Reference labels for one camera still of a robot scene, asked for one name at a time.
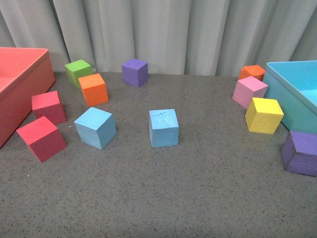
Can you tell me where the light blue foam cube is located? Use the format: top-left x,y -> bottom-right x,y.
149,109 -> 179,148
74,107 -> 117,150

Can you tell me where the rear purple foam cube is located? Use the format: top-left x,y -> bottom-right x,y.
121,59 -> 149,87

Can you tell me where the purple foam cube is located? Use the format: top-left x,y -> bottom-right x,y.
281,131 -> 317,177
121,59 -> 149,87

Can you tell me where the left orange foam cube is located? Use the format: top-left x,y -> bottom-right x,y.
79,73 -> 108,107

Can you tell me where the orange foam cube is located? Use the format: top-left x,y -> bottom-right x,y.
238,65 -> 265,81
79,73 -> 108,107

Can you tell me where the pink foam cube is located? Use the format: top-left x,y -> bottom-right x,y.
232,76 -> 268,109

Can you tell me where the green foam cube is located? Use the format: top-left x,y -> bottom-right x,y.
64,59 -> 93,88

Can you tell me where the white pleated curtain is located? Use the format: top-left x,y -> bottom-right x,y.
0,0 -> 317,76

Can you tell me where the yellow foam cube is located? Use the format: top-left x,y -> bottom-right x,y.
245,97 -> 284,134

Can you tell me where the right orange foam cube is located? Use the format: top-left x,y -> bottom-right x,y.
238,65 -> 265,81

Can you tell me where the rear red foam cube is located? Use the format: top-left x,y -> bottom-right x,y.
31,91 -> 67,124

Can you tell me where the red foam cube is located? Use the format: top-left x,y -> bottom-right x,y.
31,91 -> 67,124
16,116 -> 67,163

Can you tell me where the front red foam cube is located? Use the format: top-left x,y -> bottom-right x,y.
16,116 -> 67,163

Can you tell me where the light blue plastic bin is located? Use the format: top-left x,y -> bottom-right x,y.
263,60 -> 317,133

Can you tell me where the red plastic bin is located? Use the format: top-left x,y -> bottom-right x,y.
0,47 -> 55,146

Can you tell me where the right purple foam cube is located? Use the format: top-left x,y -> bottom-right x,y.
281,131 -> 317,177

